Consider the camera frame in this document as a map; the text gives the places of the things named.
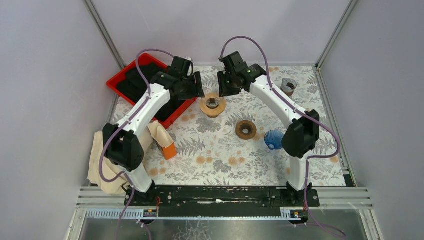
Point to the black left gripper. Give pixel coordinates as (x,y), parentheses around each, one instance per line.
(191,87)

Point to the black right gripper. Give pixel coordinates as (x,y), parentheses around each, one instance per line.
(224,91)

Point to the clear ribbed glass dripper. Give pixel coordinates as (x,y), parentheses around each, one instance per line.
(212,100)

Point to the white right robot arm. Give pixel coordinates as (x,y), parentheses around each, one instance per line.
(302,126)

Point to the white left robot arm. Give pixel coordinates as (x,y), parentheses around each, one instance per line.
(121,141)

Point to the blue ribbed glass dripper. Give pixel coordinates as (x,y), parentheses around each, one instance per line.
(274,139)

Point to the orange coffee filter box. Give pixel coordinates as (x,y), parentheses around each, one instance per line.
(166,146)

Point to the red plastic tray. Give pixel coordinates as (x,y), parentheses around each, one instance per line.
(124,104)

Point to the black cloth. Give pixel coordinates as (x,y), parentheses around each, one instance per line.
(134,87)

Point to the beige cloth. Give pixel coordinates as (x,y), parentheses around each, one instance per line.
(106,175)

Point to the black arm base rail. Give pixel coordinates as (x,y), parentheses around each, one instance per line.
(222,201)

